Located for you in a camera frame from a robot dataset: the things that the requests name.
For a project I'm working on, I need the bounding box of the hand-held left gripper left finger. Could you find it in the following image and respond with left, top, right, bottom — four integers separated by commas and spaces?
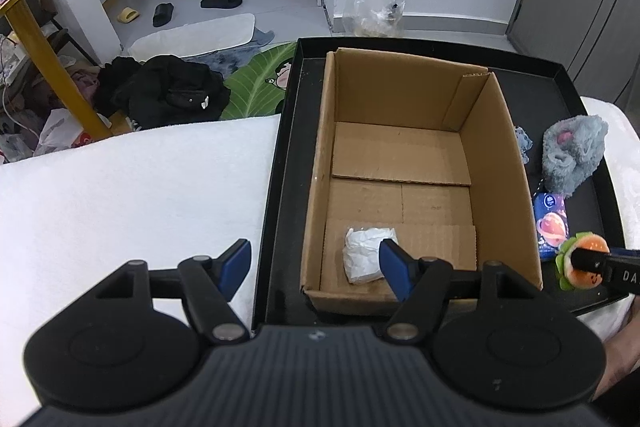
95, 238, 252, 344

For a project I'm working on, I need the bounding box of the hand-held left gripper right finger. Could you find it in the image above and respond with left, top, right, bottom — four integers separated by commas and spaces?
378, 239, 543, 344

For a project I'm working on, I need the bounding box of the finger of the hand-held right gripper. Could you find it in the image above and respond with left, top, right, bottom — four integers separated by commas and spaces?
571, 248, 611, 275

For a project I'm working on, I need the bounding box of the burger plush toy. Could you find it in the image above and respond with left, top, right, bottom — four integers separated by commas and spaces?
555, 232, 612, 292

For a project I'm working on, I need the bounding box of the blue planet print pouch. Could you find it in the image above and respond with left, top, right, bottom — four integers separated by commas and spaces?
532, 193, 571, 263

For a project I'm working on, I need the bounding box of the black tray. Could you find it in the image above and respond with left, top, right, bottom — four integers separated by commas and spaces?
250, 38, 629, 333

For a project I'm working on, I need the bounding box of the grey plush toy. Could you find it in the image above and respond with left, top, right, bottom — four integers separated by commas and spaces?
541, 114, 610, 196

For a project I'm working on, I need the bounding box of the brown cardboard box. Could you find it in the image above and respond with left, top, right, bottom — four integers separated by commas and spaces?
300, 48, 544, 318

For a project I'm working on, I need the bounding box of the small blue-grey plush piece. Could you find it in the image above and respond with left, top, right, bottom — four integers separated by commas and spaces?
515, 126, 534, 165

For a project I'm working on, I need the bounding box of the crumpled white paper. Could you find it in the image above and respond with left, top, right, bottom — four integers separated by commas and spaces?
342, 227, 401, 286

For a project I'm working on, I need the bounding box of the person's right leg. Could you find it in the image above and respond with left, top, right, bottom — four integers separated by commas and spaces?
595, 314, 640, 408

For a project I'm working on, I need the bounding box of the green leaf floor mat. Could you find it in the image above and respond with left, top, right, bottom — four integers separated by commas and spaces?
220, 41, 299, 122

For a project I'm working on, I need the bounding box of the pile of black clothes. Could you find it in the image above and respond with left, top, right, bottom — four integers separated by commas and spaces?
95, 55, 232, 130

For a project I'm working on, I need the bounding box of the blue-grey fluffy rug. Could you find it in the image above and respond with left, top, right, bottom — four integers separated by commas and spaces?
200, 27, 276, 80

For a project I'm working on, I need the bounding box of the white plastic bag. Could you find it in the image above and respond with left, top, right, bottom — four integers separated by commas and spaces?
34, 107, 112, 155

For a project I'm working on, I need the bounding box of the white floor mat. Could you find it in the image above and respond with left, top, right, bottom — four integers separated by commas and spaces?
128, 13, 257, 60

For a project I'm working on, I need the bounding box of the clear plastic bag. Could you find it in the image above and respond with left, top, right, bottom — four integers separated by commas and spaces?
345, 0, 406, 38

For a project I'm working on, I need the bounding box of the yellow round table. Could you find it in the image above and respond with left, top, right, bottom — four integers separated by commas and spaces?
0, 0, 113, 140

